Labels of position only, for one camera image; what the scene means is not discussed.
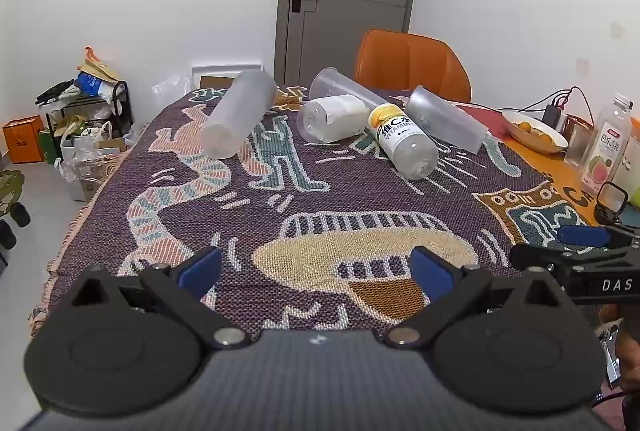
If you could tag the clear plastic cup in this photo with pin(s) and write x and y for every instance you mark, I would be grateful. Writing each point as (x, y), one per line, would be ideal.
(332, 83)

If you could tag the yellow label drink bottle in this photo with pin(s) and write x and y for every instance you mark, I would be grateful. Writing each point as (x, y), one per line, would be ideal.
(402, 142)

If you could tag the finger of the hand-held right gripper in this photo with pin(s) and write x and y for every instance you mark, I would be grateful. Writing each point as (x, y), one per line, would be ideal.
(535, 257)
(582, 236)

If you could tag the small orange fruit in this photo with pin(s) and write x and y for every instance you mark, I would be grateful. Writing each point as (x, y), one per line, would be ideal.
(525, 126)
(543, 136)

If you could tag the white bowl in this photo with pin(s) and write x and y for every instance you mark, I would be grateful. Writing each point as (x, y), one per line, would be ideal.
(550, 143)

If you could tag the clear glass container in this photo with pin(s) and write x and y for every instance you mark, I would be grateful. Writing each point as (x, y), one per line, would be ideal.
(577, 143)

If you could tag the camouflage cloth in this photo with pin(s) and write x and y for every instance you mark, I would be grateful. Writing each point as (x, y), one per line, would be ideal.
(11, 192)

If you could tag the orange chair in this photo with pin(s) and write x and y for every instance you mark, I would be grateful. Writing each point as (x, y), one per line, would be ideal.
(410, 61)

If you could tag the clear plastic bag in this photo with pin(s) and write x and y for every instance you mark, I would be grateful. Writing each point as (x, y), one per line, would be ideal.
(170, 87)

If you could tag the white wall socket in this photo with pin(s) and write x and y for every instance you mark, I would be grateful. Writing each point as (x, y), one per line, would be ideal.
(582, 64)

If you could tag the pink label juice bottle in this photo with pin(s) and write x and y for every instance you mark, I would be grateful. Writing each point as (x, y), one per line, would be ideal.
(605, 146)

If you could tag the green round object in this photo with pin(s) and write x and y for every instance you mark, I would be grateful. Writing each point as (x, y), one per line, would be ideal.
(635, 197)

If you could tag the black framed mirror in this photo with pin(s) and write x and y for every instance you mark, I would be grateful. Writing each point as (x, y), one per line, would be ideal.
(612, 201)

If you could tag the short frosted plastic cup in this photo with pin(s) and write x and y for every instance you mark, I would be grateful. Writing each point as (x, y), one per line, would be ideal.
(445, 118)

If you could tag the orange box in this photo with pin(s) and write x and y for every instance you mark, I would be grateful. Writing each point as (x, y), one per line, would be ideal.
(22, 140)

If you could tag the black metal rack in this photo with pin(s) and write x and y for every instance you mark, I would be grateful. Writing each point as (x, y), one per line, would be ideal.
(120, 103)

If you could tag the tall frosted plastic cup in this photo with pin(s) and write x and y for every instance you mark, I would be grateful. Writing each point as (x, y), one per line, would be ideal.
(240, 113)

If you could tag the cardboard box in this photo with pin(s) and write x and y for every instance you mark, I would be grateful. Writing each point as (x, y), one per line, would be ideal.
(216, 82)

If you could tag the printed woven blanket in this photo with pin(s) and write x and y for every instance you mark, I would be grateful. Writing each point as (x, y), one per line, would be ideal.
(250, 211)

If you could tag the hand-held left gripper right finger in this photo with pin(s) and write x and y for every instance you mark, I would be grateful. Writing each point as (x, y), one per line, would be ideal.
(431, 275)

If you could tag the black charger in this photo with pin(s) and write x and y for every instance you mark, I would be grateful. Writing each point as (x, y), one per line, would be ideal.
(552, 114)

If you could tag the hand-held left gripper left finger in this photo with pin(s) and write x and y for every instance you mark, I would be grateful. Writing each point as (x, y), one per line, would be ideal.
(201, 269)

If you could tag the white shopping bag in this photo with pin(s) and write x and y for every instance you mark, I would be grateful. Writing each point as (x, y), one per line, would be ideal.
(80, 141)

